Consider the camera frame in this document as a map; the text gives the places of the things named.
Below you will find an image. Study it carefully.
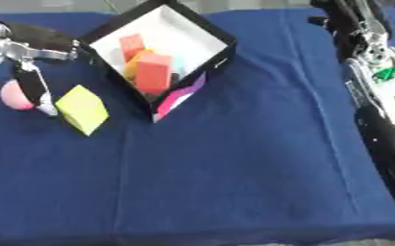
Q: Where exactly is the black box with white inside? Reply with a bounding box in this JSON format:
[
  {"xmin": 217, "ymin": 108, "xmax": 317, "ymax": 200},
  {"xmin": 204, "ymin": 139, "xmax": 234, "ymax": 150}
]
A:
[{"xmin": 76, "ymin": 0, "xmax": 239, "ymax": 124}]

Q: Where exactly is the light blue block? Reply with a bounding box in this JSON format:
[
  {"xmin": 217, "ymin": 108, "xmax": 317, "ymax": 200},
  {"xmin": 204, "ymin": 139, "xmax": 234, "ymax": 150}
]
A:
[{"xmin": 170, "ymin": 55, "xmax": 189, "ymax": 75}]

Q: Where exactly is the orange block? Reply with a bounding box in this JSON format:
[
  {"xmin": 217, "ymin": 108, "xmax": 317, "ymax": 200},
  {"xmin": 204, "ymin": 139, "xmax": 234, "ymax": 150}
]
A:
[{"xmin": 121, "ymin": 48, "xmax": 156, "ymax": 82}]

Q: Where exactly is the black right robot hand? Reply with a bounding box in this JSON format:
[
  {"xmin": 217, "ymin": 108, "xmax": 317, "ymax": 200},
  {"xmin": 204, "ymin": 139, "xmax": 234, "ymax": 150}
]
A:
[{"xmin": 308, "ymin": 0, "xmax": 389, "ymax": 62}]

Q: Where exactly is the pink ball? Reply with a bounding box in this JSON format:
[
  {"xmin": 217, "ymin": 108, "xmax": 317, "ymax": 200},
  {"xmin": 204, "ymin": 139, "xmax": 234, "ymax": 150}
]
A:
[{"xmin": 0, "ymin": 79, "xmax": 37, "ymax": 111}]

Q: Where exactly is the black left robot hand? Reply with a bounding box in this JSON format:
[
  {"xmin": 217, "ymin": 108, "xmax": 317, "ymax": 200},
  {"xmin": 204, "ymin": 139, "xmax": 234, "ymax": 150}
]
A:
[{"xmin": 3, "ymin": 20, "xmax": 83, "ymax": 117}]

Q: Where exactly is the small red block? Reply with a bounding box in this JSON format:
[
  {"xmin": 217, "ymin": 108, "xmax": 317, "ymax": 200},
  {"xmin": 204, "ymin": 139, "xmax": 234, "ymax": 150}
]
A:
[{"xmin": 117, "ymin": 33, "xmax": 149, "ymax": 62}]

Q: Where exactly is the large red block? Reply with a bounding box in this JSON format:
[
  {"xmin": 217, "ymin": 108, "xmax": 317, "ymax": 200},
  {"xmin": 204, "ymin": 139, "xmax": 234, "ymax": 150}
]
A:
[{"xmin": 135, "ymin": 52, "xmax": 176, "ymax": 96}]

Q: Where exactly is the yellow block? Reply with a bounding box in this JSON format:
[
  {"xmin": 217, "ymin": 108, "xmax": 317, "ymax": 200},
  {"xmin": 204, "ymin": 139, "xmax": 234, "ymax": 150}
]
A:
[{"xmin": 52, "ymin": 84, "xmax": 111, "ymax": 137}]

